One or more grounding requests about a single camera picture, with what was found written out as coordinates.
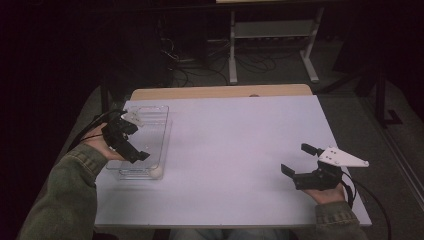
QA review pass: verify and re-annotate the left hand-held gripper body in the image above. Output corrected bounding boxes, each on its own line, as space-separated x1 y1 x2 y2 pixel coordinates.
101 107 146 160

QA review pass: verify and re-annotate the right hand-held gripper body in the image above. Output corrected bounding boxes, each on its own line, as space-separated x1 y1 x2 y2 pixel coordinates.
292 146 370 192

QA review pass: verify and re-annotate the small white ball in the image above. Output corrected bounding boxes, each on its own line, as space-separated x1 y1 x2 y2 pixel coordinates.
149 165 165 179

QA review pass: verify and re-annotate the clear plastic box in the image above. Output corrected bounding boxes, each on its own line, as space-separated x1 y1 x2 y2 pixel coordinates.
106 105 173 181

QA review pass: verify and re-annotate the person's right hand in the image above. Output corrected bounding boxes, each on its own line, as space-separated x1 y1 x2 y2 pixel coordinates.
304 182 346 205

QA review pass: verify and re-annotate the person's left hand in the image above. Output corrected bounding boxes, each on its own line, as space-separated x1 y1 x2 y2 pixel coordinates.
83 123 127 162

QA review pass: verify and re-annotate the black metal stand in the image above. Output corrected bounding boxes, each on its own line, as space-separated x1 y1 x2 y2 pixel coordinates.
353 64 404 129

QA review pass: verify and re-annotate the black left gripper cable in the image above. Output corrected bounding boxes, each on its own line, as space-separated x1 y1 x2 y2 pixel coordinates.
66 109 126 154

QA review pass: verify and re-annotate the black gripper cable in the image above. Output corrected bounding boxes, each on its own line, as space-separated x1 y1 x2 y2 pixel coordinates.
341 171 393 240
66 109 126 154

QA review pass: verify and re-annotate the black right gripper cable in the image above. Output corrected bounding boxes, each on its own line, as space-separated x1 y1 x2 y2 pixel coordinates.
341 171 393 240

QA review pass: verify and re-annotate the tangle of floor cables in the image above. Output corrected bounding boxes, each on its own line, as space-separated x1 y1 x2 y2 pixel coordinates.
159 34 278 88

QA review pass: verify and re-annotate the white metal table frame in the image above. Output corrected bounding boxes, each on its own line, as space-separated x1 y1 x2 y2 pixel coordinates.
228 6 325 85

